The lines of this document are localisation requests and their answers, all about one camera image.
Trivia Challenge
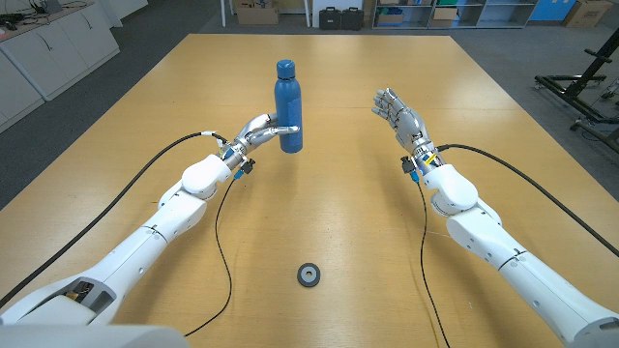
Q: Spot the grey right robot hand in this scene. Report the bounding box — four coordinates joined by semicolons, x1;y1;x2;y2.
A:
371;87;436;159

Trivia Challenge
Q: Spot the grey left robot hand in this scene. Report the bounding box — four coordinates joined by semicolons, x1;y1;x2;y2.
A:
232;112;301;160

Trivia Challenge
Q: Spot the blue metal bottle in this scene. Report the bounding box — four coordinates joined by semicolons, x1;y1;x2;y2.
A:
274;76;305;155

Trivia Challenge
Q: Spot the blue bottle cap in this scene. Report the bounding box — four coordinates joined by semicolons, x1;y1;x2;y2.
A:
276;59;297;81

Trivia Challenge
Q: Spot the small cardboard box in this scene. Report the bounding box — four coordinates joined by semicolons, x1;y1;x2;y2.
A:
428;6;459;29

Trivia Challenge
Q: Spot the black hard case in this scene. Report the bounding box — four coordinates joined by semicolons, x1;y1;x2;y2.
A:
340;6;365;32
318;6;342;31

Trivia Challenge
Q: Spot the brown cardboard box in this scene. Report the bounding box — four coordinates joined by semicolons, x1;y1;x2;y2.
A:
562;0;614;29
235;0;280;26

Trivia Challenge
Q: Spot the grey metal shelf unit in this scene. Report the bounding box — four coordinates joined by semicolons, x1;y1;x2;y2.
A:
371;0;539;30

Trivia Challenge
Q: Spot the black metal stand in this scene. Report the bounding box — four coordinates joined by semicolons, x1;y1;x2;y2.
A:
534;28;619;154

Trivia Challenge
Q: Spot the blue panel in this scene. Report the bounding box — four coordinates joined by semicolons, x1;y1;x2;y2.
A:
529;0;565;22

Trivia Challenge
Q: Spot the white cabinet row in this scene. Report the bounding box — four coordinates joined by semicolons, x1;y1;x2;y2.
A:
0;0;121;134

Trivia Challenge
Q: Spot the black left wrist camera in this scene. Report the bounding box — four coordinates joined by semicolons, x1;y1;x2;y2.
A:
234;158;256;181

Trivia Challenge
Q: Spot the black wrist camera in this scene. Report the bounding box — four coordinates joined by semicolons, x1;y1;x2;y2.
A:
399;155;421;184
234;158;256;181

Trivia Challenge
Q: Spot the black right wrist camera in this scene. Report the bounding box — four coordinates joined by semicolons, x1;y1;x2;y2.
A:
399;155;421;184

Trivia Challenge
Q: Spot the thin black cable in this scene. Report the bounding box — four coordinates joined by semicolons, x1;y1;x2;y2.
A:
415;178;452;348
183;174;241;338

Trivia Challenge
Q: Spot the white metal frame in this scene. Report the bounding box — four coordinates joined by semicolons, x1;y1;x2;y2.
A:
220;0;311;28

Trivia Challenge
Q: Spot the thick black cable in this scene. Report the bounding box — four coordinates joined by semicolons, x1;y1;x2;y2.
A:
0;130;228;310
436;143;619;258

